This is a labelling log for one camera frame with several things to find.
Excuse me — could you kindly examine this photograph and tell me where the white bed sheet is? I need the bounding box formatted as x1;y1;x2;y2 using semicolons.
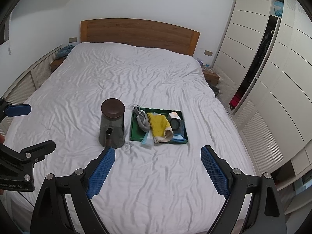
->
5;43;255;233

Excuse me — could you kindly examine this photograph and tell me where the wooden nightstand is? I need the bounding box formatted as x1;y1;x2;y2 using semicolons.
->
201;66;219;86
50;58;65;73

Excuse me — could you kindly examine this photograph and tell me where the beige white tissue pack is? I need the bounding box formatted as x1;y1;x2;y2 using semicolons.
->
168;112;181;120

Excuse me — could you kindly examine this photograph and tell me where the yellow cloth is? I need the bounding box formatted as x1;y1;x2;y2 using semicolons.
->
148;113;173;143

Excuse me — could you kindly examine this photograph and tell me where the black hair band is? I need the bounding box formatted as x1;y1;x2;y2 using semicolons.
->
170;118;180;131

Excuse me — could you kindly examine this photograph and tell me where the wooden headboard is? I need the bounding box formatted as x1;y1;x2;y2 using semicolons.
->
80;18;200;56

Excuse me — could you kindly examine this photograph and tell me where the grey jar with brown lid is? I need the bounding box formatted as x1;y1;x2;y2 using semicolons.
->
99;98;125;148

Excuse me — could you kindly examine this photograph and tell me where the right wooden nightstand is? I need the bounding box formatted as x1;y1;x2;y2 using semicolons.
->
201;66;219;86

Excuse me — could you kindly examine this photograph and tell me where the teal cloth on nightstand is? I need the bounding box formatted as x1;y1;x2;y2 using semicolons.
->
56;45;75;60

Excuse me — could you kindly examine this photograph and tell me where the white wardrobe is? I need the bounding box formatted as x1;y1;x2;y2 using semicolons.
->
210;0;312;215

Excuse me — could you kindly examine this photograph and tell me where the left wooden nightstand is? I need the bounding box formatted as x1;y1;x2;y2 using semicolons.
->
50;58;65;73

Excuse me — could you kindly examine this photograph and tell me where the dark teal blue fleece towel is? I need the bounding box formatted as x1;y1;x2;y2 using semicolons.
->
172;120;186;143

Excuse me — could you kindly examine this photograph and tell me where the grey face mask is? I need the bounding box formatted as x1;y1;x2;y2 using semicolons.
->
133;105;151;133

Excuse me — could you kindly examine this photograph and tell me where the green rectangular tray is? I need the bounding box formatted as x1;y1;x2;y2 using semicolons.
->
129;105;188;144

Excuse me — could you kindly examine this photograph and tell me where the person left hand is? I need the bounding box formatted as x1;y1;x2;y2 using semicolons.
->
0;135;5;196

